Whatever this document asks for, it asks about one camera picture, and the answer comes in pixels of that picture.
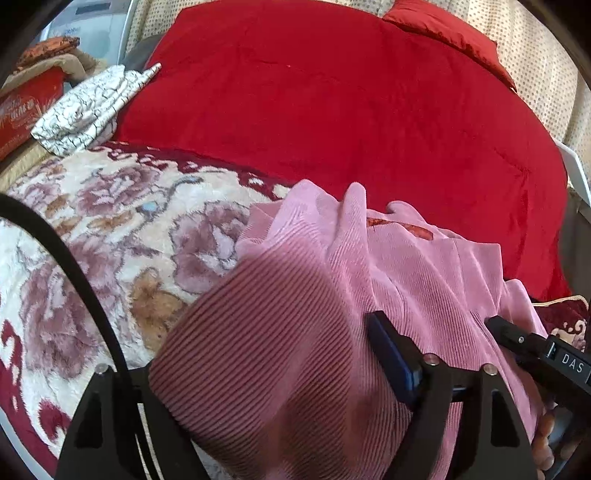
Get red pillow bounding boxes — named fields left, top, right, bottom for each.
left=382, top=0, right=518, bottom=90

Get person's right hand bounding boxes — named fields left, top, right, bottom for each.
left=531, top=401, right=561, bottom=472

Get black cable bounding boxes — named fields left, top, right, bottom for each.
left=0, top=194, right=162, bottom=480

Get orange black patterned cloth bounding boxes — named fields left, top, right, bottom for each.
left=16, top=37, right=81, bottom=70

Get white board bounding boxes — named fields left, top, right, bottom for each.
left=556, top=141, right=591, bottom=204

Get beige coat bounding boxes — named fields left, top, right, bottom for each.
left=46, top=48, right=100, bottom=86

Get floral plush blanket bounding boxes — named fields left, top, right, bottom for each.
left=0, top=141, right=591, bottom=480

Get red cardboard box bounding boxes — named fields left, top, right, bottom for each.
left=0, top=67, right=65, bottom=160

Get pink corduroy jacket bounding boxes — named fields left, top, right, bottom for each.
left=148, top=180, right=561, bottom=480

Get white black patterned cloth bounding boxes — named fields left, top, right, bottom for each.
left=31, top=62, right=162, bottom=157

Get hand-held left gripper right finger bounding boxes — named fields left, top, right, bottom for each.
left=366, top=311, right=539, bottom=480

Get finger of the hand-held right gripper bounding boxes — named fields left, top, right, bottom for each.
left=486, top=315, right=552, bottom=370

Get silver refrigerator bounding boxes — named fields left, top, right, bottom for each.
left=39, top=0, right=137, bottom=61

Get beige dotted curtain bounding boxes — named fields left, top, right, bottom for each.
left=124, top=0, right=591, bottom=148

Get red velvet blanket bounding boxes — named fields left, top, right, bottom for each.
left=113, top=6, right=573, bottom=303

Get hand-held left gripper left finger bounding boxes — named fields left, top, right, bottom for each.
left=55, top=364, right=204, bottom=480

